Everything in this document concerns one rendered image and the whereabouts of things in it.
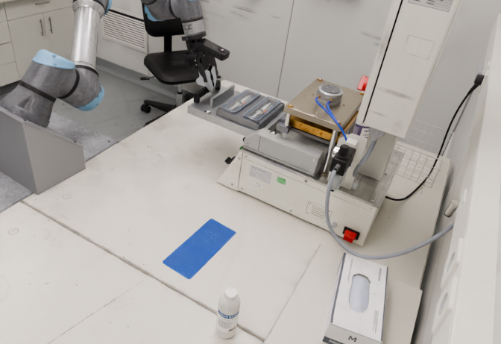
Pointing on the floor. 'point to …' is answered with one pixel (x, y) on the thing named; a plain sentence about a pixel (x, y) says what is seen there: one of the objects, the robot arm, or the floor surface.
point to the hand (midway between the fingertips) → (213, 89)
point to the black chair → (167, 60)
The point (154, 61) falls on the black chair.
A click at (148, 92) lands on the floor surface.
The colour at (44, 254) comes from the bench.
